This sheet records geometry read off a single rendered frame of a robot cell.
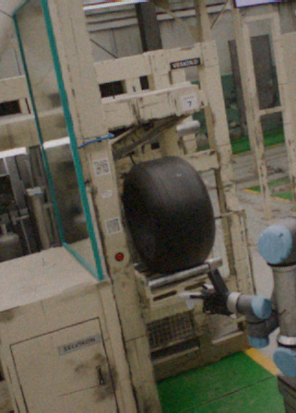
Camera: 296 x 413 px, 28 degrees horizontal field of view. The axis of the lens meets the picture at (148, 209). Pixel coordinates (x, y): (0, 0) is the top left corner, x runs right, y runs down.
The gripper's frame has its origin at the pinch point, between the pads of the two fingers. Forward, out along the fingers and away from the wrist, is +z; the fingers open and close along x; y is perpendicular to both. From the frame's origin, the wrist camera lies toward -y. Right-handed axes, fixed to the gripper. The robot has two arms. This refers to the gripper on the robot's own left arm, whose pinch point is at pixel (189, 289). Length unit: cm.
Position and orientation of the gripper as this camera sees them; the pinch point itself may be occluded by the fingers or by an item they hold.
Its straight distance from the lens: 234.3
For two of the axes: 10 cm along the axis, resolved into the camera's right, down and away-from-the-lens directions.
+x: 6.9, -1.6, 7.1
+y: 0.8, 9.9, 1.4
